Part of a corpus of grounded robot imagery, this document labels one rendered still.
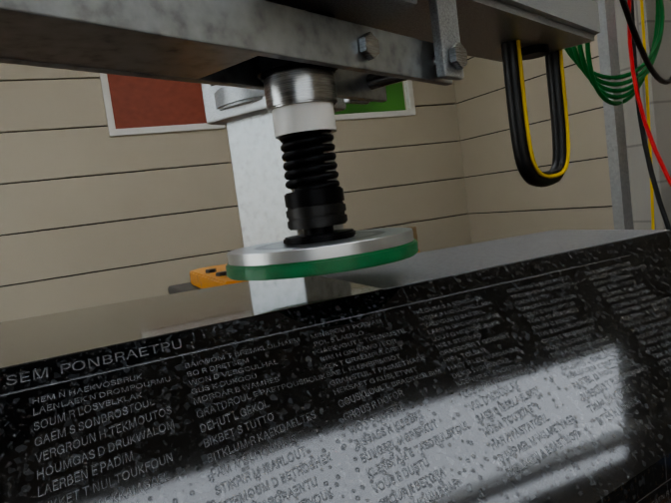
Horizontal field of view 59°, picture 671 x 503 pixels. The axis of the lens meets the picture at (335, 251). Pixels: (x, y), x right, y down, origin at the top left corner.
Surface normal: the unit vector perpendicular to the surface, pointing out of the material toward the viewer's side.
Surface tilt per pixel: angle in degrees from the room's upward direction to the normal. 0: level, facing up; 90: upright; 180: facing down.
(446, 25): 90
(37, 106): 90
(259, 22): 90
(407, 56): 90
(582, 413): 45
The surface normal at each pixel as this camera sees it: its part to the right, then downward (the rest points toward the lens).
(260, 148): -0.59, 0.15
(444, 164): 0.41, 0.03
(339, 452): 0.21, -0.68
